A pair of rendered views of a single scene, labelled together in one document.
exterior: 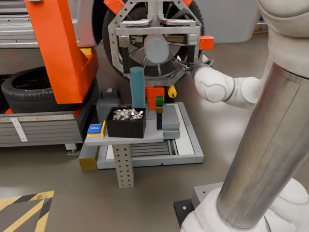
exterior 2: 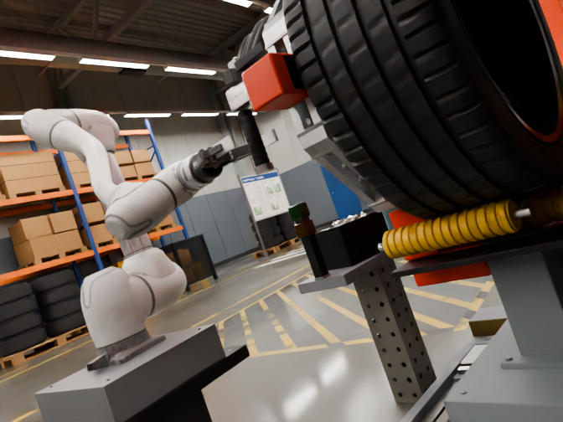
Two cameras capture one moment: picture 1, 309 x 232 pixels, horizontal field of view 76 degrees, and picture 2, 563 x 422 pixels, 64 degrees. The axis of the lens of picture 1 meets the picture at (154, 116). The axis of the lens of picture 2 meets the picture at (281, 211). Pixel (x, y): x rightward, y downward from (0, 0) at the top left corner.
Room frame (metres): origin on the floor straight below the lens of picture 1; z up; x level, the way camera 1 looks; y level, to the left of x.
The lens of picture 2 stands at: (1.80, -0.88, 0.63)
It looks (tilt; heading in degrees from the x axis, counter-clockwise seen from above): 1 degrees up; 138
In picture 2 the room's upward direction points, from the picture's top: 20 degrees counter-clockwise
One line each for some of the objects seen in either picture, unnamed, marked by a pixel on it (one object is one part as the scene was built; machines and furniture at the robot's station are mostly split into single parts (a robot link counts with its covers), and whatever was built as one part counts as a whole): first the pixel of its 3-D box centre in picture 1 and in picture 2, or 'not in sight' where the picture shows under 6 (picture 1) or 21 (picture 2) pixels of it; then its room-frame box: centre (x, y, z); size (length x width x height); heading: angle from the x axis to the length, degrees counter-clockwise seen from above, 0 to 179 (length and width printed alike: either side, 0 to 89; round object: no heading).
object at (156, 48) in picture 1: (156, 47); not in sight; (1.19, -0.01, 0.85); 0.21 x 0.14 x 0.14; 4
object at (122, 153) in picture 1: (123, 160); (394, 328); (0.91, 0.20, 0.21); 0.10 x 0.10 x 0.42; 4
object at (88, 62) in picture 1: (79, 57); not in sight; (1.52, 0.57, 0.69); 0.52 x 0.17 x 0.35; 4
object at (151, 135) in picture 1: (125, 132); (363, 261); (0.91, 0.17, 0.44); 0.43 x 0.17 x 0.03; 94
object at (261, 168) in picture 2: (190, 59); (254, 140); (1.04, -0.19, 0.83); 0.04 x 0.04 x 0.16
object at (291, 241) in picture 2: not in sight; (275, 229); (-7.18, 6.85, 0.55); 1.40 x 0.80 x 1.09; 98
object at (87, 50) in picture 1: (84, 49); not in sight; (1.70, 0.58, 0.71); 0.14 x 0.14 x 0.05; 4
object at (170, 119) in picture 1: (153, 104); (539, 301); (1.43, 0.00, 0.32); 0.40 x 0.30 x 0.28; 94
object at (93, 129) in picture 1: (94, 129); not in sight; (0.90, 0.34, 0.47); 0.07 x 0.07 x 0.02; 4
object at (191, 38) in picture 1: (191, 37); (247, 93); (1.07, -0.19, 0.93); 0.09 x 0.05 x 0.05; 4
